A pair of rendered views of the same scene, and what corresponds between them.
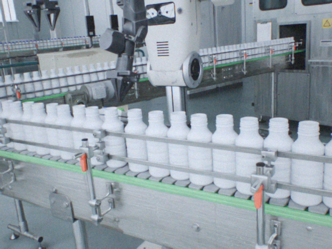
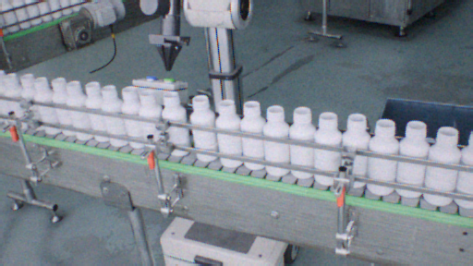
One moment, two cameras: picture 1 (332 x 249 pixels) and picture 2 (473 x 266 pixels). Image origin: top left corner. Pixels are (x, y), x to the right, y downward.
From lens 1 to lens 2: 0.36 m
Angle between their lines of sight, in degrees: 17
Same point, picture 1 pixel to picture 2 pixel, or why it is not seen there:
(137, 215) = (209, 204)
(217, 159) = (296, 152)
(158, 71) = (200, 11)
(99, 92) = (106, 17)
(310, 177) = (385, 172)
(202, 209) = (282, 199)
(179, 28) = not seen: outside the picture
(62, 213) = (118, 202)
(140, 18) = not seen: outside the picture
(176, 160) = (251, 152)
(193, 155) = (272, 150)
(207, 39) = not seen: outside the picture
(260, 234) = (341, 225)
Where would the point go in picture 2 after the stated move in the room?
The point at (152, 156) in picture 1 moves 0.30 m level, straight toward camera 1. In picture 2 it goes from (225, 149) to (257, 233)
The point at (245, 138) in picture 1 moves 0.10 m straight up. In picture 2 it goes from (325, 136) to (325, 93)
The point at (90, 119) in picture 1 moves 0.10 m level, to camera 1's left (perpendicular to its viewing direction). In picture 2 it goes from (147, 107) to (107, 114)
